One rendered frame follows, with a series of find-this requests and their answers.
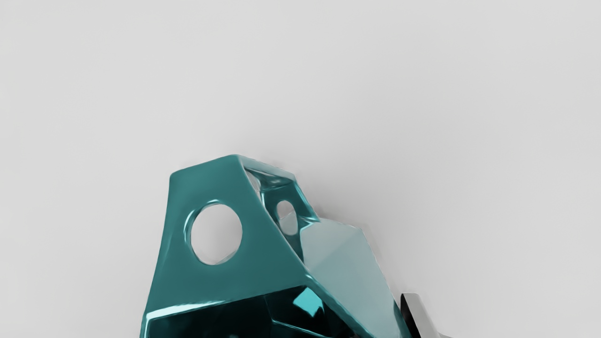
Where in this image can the teal faceted mug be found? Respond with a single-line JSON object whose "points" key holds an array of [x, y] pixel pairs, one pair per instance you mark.
{"points": [[263, 263]]}

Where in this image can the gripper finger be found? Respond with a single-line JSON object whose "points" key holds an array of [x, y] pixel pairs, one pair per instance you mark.
{"points": [[418, 317]]}

